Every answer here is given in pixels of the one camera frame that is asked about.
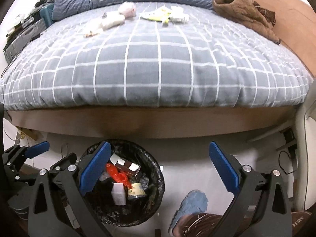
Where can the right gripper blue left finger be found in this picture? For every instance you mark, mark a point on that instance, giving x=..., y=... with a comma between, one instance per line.
x=92, y=164

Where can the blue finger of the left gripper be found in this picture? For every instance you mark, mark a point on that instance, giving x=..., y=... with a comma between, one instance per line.
x=37, y=149

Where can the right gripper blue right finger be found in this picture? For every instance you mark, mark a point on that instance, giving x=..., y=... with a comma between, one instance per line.
x=227, y=167

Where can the red plastic bag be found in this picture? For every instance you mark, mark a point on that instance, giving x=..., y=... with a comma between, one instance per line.
x=118, y=177

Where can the brown milk carton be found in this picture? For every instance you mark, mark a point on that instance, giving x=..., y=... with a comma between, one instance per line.
x=130, y=168

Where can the yellow instant noodle cup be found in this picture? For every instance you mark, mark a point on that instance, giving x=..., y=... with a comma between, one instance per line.
x=135, y=191

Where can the white translucent plastic bag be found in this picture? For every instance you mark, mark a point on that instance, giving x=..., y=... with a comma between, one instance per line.
x=111, y=19

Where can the white tissue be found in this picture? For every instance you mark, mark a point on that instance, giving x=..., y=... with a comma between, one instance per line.
x=177, y=15

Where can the clear bag with red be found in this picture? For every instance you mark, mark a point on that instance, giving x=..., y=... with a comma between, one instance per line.
x=128, y=9

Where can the white cardboard box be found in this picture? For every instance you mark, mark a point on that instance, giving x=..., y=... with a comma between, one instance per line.
x=118, y=194

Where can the black trash bin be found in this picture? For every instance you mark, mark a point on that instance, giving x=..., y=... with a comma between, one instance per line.
x=135, y=211

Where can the blue slipper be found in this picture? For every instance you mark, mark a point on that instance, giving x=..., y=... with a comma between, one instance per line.
x=195, y=202

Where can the grey hard suitcase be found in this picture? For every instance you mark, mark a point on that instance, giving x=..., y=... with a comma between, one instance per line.
x=30, y=33

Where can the small tan paper scrap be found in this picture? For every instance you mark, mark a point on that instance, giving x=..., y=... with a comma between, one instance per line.
x=90, y=34

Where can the grey checked bed sheet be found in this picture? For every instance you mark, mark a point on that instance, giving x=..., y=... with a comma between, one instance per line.
x=207, y=61

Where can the teal plastic crate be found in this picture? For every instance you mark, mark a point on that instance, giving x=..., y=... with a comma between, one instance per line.
x=46, y=13

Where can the torn yellow wrapper strip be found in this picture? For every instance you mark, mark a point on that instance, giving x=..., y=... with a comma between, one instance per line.
x=165, y=21

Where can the wooden headboard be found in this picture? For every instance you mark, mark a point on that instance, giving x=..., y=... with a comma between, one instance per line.
x=295, y=25

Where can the brown fleece jacket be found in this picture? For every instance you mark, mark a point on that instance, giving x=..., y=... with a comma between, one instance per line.
x=249, y=14

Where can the yellow snack wrapper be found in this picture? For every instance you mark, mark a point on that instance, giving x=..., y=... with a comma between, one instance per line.
x=156, y=15

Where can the wooden bed frame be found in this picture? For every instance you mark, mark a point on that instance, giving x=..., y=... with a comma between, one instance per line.
x=149, y=123

